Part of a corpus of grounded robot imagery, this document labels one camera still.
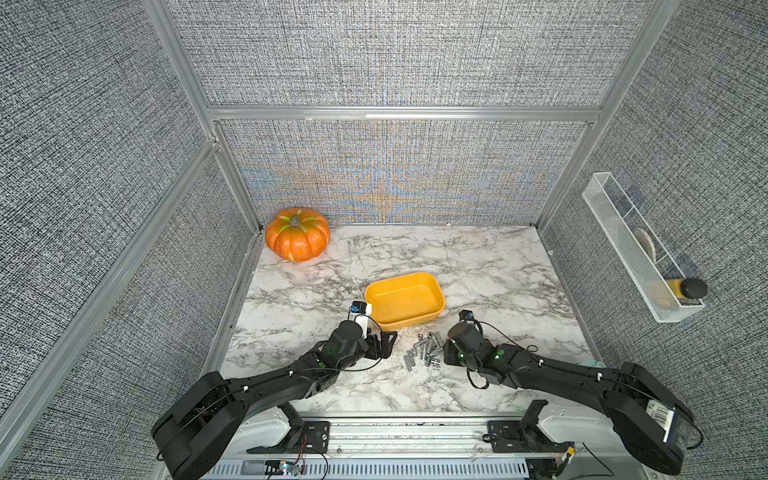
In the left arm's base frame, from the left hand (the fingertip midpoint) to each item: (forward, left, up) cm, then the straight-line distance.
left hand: (390, 331), depth 83 cm
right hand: (-1, -15, -6) cm, 16 cm away
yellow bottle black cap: (-5, -60, +26) cm, 66 cm away
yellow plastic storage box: (+15, -6, -10) cm, 19 cm away
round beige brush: (+9, -60, +25) cm, 66 cm away
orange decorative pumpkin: (+35, +29, +3) cm, 46 cm away
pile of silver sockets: (-2, -10, -7) cm, 12 cm away
